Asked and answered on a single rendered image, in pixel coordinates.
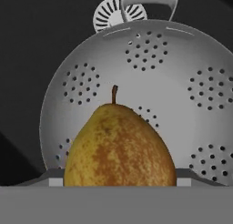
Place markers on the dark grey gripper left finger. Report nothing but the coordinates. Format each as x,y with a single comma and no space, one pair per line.
54,179

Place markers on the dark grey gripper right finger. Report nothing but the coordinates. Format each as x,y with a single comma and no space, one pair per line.
185,179

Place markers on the yellow brown pear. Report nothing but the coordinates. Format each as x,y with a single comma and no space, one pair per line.
119,148

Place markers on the silver metal colander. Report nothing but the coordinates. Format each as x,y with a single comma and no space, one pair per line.
170,91

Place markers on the dark grey sink basin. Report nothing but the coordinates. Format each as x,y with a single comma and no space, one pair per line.
36,36

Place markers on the white round sink drain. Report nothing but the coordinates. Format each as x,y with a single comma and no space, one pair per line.
106,15

